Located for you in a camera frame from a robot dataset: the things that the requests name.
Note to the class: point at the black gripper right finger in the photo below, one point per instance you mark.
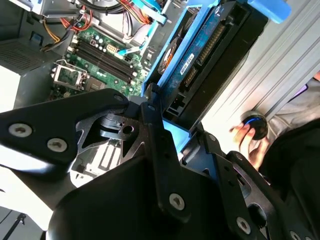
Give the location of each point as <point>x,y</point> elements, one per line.
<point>232,190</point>

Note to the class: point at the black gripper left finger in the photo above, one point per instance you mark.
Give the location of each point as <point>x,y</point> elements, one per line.
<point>45,120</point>

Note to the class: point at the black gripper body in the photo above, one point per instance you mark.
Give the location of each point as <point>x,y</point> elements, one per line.
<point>112,200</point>

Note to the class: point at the hard disk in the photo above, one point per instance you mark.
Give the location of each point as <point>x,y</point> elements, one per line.
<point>220,82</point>

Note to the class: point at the person's hand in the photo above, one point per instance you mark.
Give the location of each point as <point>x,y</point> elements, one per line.
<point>252,150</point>

